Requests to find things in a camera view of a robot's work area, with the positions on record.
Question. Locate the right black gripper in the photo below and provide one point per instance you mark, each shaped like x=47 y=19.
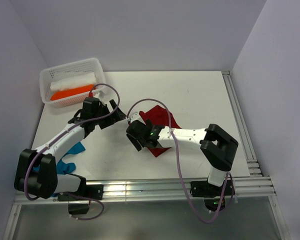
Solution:
x=135 y=142

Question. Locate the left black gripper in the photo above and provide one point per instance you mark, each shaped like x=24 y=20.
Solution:
x=117 y=116

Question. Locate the dark red t shirt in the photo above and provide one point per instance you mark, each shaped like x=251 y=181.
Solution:
x=158 y=116

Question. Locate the white plastic basket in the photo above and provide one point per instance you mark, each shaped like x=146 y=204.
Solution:
x=49 y=75

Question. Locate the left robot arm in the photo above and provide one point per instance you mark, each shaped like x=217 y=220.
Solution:
x=36 y=173

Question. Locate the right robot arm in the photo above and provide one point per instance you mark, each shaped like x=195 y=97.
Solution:
x=218 y=147

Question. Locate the rolled white t shirt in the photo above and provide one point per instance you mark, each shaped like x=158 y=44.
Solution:
x=73 y=82

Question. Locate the rolled orange t shirt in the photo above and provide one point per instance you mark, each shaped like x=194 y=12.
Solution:
x=61 y=94

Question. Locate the teal blue t shirt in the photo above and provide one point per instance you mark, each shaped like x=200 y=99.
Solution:
x=67 y=160

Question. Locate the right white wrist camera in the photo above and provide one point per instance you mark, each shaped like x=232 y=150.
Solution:
x=133 y=117

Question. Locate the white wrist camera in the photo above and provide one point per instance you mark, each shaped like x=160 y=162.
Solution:
x=133 y=117
x=98 y=94

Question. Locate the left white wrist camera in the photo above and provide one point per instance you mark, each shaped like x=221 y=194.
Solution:
x=98 y=94

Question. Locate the front aluminium rail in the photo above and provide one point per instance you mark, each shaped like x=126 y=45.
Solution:
x=171 y=189

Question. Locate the aluminium rail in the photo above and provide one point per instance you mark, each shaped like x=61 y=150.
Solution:
x=171 y=189
x=252 y=162

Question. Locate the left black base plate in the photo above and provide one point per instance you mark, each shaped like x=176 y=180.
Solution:
x=91 y=191

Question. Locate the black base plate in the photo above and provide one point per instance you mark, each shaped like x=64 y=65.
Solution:
x=202 y=189
x=91 y=191

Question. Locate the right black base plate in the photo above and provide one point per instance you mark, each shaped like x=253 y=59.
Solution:
x=202 y=189

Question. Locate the right side aluminium rail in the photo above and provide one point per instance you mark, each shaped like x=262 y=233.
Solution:
x=252 y=162

